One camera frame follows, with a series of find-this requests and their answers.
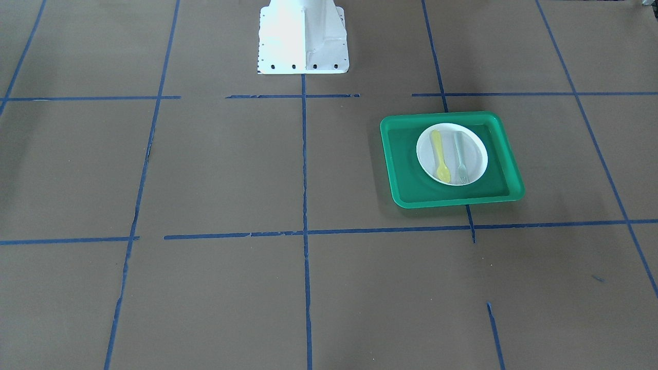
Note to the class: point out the yellow plastic spoon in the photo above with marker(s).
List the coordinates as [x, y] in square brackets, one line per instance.
[442, 173]

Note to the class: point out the green plastic tray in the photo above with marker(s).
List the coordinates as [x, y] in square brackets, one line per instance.
[413, 189]

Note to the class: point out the white round plate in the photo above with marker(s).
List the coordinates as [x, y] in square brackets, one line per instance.
[475, 153]

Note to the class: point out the translucent plastic fork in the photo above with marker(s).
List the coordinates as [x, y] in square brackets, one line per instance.
[462, 168]

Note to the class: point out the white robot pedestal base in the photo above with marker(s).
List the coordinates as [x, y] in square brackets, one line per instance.
[297, 37]

